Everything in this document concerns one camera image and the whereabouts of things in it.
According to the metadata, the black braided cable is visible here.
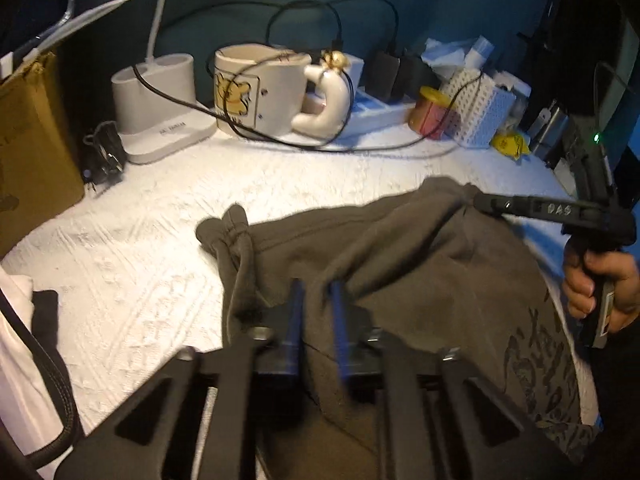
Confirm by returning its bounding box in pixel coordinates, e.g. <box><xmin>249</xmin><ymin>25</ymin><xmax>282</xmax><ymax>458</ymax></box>
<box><xmin>0</xmin><ymin>290</ymin><xmax>84</xmax><ymax>467</ymax></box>

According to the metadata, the white desk lamp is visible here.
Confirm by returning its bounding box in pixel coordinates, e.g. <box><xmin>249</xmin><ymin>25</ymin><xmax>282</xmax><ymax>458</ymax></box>
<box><xmin>111</xmin><ymin>0</ymin><xmax>217</xmax><ymax>165</ymax></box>

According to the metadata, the white cloth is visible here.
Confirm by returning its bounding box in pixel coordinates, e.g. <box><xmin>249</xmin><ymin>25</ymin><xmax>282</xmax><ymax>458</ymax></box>
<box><xmin>0</xmin><ymin>265</ymin><xmax>83</xmax><ymax>480</ymax></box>

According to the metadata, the black charger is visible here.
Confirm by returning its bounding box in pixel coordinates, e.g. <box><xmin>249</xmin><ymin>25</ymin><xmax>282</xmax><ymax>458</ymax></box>
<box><xmin>369</xmin><ymin>50</ymin><xmax>441</xmax><ymax>103</ymax></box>

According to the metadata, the cream cartoon mug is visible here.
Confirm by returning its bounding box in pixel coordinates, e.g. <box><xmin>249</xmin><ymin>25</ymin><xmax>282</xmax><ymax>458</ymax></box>
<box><xmin>214</xmin><ymin>45</ymin><xmax>354</xmax><ymax>142</ymax></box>

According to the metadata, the white tablet stand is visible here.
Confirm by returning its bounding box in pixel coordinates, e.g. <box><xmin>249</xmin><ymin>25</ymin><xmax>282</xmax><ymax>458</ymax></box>
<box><xmin>0</xmin><ymin>47</ymin><xmax>42</xmax><ymax>81</ymax></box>

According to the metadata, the small gold bell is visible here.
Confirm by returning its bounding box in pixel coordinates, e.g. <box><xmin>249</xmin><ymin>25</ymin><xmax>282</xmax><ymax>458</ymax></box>
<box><xmin>320</xmin><ymin>50</ymin><xmax>347</xmax><ymax>74</ymax></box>

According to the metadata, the brown printed t-shirt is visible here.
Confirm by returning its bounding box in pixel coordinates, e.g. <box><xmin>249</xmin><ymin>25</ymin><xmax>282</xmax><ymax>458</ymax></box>
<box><xmin>195</xmin><ymin>176</ymin><xmax>601</xmax><ymax>480</ymax></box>

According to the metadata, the white crumpled tissue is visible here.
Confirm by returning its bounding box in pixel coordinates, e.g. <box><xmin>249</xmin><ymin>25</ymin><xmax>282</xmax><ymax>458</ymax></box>
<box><xmin>420</xmin><ymin>35</ymin><xmax>481</xmax><ymax>69</ymax></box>

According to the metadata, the person's right hand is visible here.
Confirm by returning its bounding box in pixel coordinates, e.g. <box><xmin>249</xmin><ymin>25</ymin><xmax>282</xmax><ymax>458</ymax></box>
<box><xmin>561</xmin><ymin>249</ymin><xmax>640</xmax><ymax>332</ymax></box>

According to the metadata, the white and blue tube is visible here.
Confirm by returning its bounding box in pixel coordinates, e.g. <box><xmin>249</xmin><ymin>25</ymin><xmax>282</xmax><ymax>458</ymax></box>
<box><xmin>472</xmin><ymin>37</ymin><xmax>496</xmax><ymax>69</ymax></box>

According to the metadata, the white perforated basket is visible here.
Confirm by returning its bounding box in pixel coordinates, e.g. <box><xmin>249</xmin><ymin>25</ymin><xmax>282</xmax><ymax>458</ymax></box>
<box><xmin>440</xmin><ymin>69</ymin><xmax>519</xmax><ymax>149</ymax></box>

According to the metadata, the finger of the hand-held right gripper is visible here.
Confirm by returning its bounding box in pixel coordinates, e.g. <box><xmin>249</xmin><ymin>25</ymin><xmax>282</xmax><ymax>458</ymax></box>
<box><xmin>472</xmin><ymin>192</ymin><xmax>601</xmax><ymax>223</ymax></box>

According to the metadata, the long black cable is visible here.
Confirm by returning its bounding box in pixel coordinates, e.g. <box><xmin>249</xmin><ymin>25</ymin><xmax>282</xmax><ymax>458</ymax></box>
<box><xmin>131</xmin><ymin>52</ymin><xmax>483</xmax><ymax>153</ymax></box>

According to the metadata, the yellow snack packet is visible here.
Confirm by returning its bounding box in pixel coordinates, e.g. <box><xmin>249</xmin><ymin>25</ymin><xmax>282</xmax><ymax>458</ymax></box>
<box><xmin>491</xmin><ymin>130</ymin><xmax>532</xmax><ymax>159</ymax></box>

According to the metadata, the white charger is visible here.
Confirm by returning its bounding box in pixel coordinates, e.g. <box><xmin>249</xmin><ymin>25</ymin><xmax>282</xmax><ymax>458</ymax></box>
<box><xmin>345</xmin><ymin>55</ymin><xmax>365</xmax><ymax>94</ymax></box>

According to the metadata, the looped black charger cable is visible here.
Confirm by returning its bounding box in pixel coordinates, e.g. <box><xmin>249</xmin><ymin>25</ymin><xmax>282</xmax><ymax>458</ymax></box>
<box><xmin>266</xmin><ymin>0</ymin><xmax>402</xmax><ymax>61</ymax></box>

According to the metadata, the pink yellow-lidded jar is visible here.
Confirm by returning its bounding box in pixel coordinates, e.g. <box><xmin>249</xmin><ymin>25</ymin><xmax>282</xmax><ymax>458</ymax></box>
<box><xmin>407</xmin><ymin>86</ymin><xmax>451</xmax><ymax>140</ymax></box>

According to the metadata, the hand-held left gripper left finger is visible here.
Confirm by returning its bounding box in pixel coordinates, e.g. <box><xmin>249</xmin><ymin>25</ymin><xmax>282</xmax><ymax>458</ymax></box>
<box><xmin>55</xmin><ymin>277</ymin><xmax>308</xmax><ymax>480</ymax></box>

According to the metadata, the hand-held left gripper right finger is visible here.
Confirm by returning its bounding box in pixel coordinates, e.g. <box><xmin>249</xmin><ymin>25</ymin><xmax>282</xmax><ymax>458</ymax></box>
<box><xmin>327</xmin><ymin>280</ymin><xmax>586</xmax><ymax>480</ymax></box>

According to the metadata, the white power strip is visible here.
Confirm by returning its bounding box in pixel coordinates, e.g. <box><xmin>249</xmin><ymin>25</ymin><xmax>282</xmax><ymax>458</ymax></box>
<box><xmin>300</xmin><ymin>87</ymin><xmax>419</xmax><ymax>127</ymax></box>

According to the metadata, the cardboard box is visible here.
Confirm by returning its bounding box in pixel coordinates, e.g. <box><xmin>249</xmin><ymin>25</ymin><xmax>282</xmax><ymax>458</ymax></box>
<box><xmin>0</xmin><ymin>50</ymin><xmax>86</xmax><ymax>261</ymax></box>

